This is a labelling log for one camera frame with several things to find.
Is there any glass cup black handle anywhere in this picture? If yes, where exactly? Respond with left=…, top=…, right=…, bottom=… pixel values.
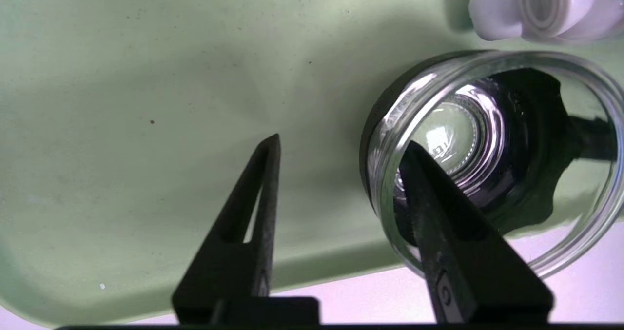
left=360, top=51, right=624, bottom=278

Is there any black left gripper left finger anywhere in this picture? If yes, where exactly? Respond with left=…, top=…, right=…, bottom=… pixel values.
left=172, top=134, right=320, bottom=326

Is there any yellow duck toy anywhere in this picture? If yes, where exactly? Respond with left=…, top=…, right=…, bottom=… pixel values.
left=468, top=0, right=624, bottom=44

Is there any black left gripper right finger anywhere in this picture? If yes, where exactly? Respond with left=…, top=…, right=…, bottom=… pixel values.
left=399, top=141, right=555, bottom=326

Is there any green plastic tray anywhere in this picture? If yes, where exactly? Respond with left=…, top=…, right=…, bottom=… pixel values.
left=0, top=0, right=624, bottom=328

